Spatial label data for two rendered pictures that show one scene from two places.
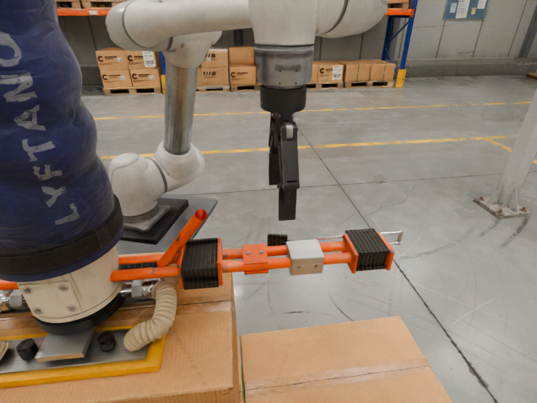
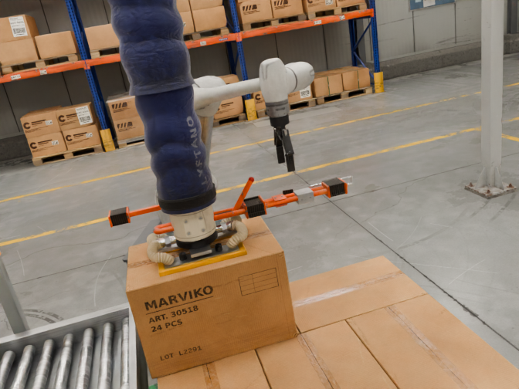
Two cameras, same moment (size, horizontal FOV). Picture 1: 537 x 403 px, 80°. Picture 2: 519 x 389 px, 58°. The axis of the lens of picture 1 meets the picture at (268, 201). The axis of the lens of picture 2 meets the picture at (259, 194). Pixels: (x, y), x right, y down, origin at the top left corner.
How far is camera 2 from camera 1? 130 cm
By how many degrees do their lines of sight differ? 10
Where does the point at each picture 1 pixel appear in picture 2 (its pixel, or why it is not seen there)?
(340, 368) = (345, 285)
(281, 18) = (275, 93)
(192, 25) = (227, 96)
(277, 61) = (276, 107)
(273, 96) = (276, 120)
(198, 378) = (266, 252)
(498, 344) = (486, 289)
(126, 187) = not seen: hidden behind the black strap
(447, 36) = (421, 27)
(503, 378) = (490, 308)
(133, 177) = not seen: hidden behind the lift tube
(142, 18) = (198, 96)
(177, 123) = not seen: hidden behind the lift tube
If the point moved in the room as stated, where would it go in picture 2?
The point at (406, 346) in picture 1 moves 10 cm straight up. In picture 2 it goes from (388, 268) to (386, 250)
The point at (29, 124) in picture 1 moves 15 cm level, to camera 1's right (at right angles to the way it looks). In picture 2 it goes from (194, 145) to (235, 137)
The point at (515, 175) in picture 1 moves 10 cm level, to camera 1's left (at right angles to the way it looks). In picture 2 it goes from (490, 155) to (479, 157)
